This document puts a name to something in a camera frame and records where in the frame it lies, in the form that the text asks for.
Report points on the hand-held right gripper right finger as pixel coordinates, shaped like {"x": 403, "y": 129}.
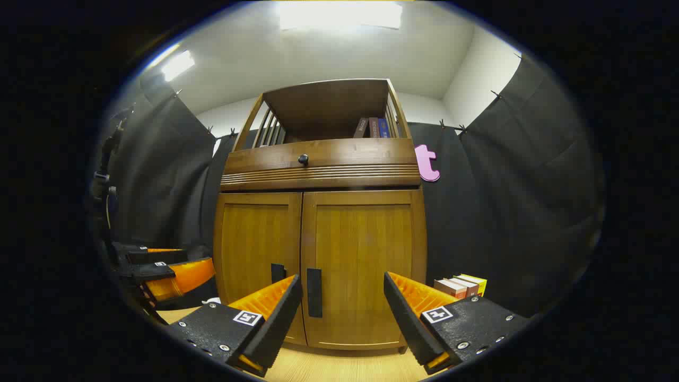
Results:
{"x": 408, "y": 323}

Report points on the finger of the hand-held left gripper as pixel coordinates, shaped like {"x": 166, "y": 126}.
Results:
{"x": 180, "y": 278}
{"x": 140, "y": 255}

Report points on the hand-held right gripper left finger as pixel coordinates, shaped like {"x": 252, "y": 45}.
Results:
{"x": 278, "y": 329}

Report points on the wooden shoe cabinet door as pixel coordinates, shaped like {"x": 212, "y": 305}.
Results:
{"x": 254, "y": 239}
{"x": 366, "y": 254}

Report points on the wooden double-door shoe cabinet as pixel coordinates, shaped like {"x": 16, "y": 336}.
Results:
{"x": 318, "y": 180}

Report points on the wooden cabinet drawer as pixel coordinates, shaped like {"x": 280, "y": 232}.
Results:
{"x": 345, "y": 159}

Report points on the small white item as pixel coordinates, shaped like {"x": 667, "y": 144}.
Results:
{"x": 212, "y": 301}

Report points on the orange-brown book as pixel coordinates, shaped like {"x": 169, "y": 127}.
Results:
{"x": 450, "y": 289}

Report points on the reddish-brown book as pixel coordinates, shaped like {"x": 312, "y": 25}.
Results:
{"x": 466, "y": 285}

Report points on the small ceiling light panel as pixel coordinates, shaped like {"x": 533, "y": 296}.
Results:
{"x": 177, "y": 65}

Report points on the black backdrop cloth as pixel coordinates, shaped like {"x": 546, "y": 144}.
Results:
{"x": 504, "y": 212}

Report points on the blue book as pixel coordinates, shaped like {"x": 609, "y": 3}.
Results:
{"x": 384, "y": 128}

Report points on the dark brown book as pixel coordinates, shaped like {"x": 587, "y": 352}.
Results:
{"x": 361, "y": 128}

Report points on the large ceiling light panel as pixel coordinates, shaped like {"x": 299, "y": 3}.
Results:
{"x": 339, "y": 15}

